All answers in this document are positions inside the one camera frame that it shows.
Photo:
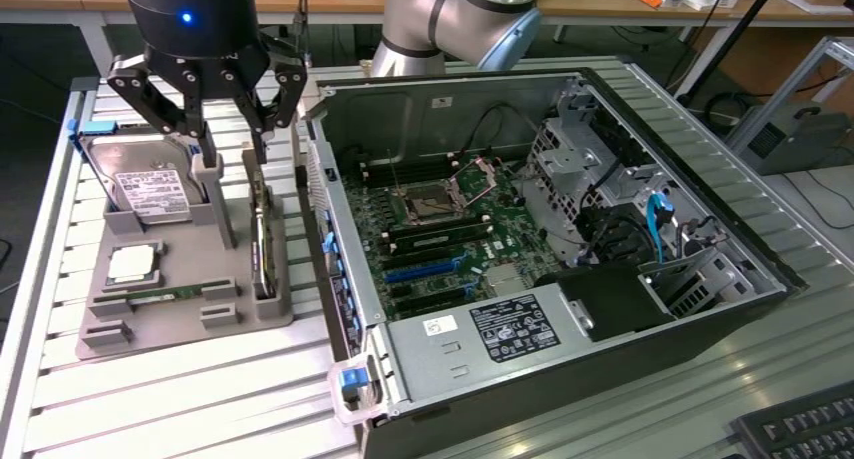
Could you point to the black open PC case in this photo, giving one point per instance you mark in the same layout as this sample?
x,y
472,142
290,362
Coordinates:
x,y
600,389

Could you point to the perforated silver metal cage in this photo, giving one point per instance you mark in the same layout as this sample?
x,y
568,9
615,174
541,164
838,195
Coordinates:
x,y
716,271

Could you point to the green Dell motherboard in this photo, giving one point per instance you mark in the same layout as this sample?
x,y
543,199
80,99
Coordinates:
x,y
520,229

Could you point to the green RAM stick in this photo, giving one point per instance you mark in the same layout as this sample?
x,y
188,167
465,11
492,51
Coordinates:
x,y
160,294

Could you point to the silver disk bay cage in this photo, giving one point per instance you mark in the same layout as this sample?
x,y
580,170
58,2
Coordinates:
x,y
573,169

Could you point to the CPU socket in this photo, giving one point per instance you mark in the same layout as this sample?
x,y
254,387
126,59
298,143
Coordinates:
x,y
427,206

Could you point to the silver chipset heatsink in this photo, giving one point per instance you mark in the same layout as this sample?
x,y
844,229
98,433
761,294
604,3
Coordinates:
x,y
509,279

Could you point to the thin locking lever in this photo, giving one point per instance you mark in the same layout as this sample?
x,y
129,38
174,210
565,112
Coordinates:
x,y
395,174

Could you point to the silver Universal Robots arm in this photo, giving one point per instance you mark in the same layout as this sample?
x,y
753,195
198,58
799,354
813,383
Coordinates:
x,y
467,24

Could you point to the blue case release latch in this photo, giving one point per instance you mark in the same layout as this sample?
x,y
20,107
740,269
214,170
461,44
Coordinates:
x,y
353,380

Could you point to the metal socket cover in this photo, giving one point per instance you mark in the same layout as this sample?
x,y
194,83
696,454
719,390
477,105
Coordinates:
x,y
479,162

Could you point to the grey computer tower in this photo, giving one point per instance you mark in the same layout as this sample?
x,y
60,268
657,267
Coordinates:
x,y
800,144

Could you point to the low profile graphics card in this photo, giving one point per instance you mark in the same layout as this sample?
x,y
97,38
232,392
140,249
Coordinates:
x,y
261,239

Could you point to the black expansion slot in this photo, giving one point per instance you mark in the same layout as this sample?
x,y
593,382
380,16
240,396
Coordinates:
x,y
433,303
419,261

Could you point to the grey plastic parts rack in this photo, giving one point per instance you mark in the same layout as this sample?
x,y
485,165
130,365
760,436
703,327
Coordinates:
x,y
193,259

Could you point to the black tripod pole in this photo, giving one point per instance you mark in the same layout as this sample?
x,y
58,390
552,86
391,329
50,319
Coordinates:
x,y
736,31

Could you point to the black keyboard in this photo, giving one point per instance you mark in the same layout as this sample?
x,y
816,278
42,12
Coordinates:
x,y
807,424

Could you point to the grey power supply unit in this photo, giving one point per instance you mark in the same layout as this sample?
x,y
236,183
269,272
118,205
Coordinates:
x,y
433,359

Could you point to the silver CPU chip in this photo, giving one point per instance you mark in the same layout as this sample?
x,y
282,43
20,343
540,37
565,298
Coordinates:
x,y
132,264

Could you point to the black plastic shroud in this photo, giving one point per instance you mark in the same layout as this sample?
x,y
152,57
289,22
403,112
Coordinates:
x,y
600,304

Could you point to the hard disk in blue caddy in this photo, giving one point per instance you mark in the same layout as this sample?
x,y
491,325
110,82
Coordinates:
x,y
133,154

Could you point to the black RAM slot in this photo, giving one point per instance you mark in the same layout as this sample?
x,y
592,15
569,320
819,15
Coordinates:
x,y
416,173
413,161
419,179
415,167

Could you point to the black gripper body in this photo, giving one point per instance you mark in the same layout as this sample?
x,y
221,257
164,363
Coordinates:
x,y
193,24

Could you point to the aluminium profile frame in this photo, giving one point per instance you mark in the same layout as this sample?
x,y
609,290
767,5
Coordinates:
x,y
803,74

